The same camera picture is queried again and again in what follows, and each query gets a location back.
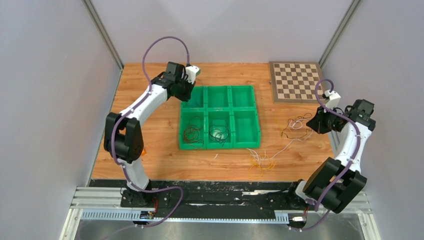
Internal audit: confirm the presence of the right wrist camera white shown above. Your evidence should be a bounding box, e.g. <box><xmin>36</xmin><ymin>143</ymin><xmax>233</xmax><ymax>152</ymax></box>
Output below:
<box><xmin>323</xmin><ymin>90</ymin><xmax>341</xmax><ymax>110</ymax></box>

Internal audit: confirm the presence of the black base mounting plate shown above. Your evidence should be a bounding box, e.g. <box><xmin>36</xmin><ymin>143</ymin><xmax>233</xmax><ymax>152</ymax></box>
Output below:
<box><xmin>89</xmin><ymin>179</ymin><xmax>313</xmax><ymax>220</ymax></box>

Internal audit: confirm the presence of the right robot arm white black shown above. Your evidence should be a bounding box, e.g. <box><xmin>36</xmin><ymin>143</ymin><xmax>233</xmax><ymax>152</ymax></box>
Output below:
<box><xmin>284</xmin><ymin>99</ymin><xmax>376</xmax><ymax>214</ymax></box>

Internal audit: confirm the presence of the green six-compartment tray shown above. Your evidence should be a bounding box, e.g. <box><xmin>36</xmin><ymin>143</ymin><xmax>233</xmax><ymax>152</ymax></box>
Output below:
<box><xmin>178</xmin><ymin>85</ymin><xmax>261</xmax><ymax>150</ymax></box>

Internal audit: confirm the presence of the wooden chessboard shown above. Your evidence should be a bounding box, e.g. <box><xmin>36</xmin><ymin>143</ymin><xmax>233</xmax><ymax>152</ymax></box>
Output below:
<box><xmin>268</xmin><ymin>61</ymin><xmax>327</xmax><ymax>104</ymax></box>

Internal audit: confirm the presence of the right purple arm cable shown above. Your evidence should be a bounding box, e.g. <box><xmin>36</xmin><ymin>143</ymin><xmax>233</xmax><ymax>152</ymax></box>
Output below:
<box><xmin>291</xmin><ymin>78</ymin><xmax>362</xmax><ymax>232</ymax></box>

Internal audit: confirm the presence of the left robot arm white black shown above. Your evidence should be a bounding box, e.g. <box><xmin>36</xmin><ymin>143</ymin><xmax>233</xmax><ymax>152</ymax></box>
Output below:
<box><xmin>103</xmin><ymin>62</ymin><xmax>201</xmax><ymax>207</ymax></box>

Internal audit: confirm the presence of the black wire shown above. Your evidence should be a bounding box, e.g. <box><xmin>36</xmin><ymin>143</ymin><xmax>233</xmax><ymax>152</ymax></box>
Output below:
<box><xmin>208</xmin><ymin>118</ymin><xmax>231</xmax><ymax>145</ymax></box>

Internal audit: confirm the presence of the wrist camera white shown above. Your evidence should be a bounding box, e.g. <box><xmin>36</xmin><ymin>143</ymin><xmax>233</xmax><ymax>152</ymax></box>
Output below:
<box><xmin>323</xmin><ymin>90</ymin><xmax>341</xmax><ymax>110</ymax></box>
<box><xmin>185</xmin><ymin>65</ymin><xmax>201</xmax><ymax>84</ymax></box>

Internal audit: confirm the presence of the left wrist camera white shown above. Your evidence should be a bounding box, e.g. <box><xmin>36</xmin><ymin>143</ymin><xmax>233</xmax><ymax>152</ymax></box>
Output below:
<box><xmin>185</xmin><ymin>65</ymin><xmax>201</xmax><ymax>84</ymax></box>

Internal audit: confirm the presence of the aluminium frame rail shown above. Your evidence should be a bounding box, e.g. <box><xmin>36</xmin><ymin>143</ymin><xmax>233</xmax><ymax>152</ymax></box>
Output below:
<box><xmin>70</xmin><ymin>187</ymin><xmax>373</xmax><ymax>214</ymax></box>

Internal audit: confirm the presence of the slotted grey cable duct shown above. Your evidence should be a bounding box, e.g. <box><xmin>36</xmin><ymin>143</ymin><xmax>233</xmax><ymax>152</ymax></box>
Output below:
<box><xmin>79</xmin><ymin>208</ymin><xmax>290</xmax><ymax>224</ymax></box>

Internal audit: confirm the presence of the red wire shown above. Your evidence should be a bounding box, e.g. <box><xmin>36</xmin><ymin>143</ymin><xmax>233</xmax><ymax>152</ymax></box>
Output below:
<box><xmin>183</xmin><ymin>115</ymin><xmax>205</xmax><ymax>148</ymax></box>

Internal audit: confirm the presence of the white wire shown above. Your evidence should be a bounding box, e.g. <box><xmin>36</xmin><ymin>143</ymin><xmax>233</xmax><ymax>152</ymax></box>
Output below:
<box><xmin>246</xmin><ymin>119</ymin><xmax>314</xmax><ymax>165</ymax></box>

